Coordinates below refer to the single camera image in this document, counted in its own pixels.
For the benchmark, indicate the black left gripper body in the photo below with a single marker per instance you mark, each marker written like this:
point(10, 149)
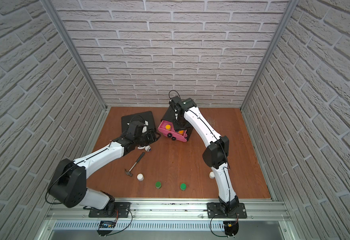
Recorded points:
point(150, 137)

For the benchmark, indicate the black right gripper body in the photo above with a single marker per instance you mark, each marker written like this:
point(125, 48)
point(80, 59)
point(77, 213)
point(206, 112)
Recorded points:
point(180, 123)

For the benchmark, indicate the pink top drawer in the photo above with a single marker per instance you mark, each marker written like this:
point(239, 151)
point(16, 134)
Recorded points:
point(172, 134)

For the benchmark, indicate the white paint bottle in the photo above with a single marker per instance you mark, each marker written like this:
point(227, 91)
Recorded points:
point(211, 175)
point(140, 177)

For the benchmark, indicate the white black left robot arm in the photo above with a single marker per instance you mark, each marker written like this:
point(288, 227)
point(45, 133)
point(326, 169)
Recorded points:
point(69, 182)

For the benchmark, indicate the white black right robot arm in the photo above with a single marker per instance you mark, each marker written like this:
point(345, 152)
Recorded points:
point(216, 153)

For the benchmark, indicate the black drawer cabinet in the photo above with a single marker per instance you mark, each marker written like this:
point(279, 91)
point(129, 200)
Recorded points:
point(168, 117)

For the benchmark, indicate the green paint bottle left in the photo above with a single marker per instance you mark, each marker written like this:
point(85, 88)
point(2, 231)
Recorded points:
point(158, 185)

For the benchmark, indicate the green paint bottle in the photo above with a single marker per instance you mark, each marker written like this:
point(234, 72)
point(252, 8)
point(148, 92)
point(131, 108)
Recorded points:
point(158, 185)
point(183, 186)

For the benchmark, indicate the green paint bottle right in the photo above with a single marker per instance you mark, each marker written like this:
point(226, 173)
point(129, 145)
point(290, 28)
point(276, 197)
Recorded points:
point(183, 186)

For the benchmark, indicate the white pipe fitting brass thread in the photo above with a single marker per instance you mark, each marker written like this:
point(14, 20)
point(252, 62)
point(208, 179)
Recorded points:
point(146, 148)

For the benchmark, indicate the black plastic tool case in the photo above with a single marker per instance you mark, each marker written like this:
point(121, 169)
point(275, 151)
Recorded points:
point(144, 117)

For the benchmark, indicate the left electronics board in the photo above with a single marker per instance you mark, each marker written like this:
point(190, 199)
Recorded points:
point(105, 228)

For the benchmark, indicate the electronics board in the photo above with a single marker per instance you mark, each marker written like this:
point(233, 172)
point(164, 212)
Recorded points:
point(231, 228)
point(105, 228)

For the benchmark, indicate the right electronics board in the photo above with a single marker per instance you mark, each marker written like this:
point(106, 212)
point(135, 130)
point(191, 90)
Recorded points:
point(231, 228)

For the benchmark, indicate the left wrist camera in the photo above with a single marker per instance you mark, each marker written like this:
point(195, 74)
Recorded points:
point(136, 128)

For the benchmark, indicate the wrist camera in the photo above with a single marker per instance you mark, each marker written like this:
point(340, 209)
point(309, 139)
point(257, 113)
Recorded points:
point(136, 128)
point(175, 103)

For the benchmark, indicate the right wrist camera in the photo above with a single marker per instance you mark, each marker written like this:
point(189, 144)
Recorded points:
point(175, 103)

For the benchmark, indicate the hammer with black handle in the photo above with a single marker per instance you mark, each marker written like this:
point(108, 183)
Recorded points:
point(129, 172)

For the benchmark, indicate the aluminium left floor rail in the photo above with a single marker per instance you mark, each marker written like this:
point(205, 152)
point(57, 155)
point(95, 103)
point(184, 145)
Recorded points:
point(86, 133)

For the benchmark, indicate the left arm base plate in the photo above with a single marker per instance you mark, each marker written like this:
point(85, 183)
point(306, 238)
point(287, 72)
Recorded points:
point(112, 210)

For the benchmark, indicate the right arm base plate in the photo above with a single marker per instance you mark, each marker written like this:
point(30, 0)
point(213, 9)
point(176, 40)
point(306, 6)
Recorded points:
point(216, 210)

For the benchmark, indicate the aluminium front rail frame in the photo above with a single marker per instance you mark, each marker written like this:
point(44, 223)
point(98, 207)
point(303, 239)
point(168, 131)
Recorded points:
point(170, 219)

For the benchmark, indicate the aluminium corner post left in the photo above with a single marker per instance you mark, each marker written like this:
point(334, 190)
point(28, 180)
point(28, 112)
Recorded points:
point(61, 29)

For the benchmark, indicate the aluminium corner post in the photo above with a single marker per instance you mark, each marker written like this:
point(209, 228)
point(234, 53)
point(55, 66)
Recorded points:
point(61, 29)
point(290, 8)

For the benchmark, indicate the aluminium corner post right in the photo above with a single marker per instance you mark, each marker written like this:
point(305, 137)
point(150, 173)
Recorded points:
point(290, 8)

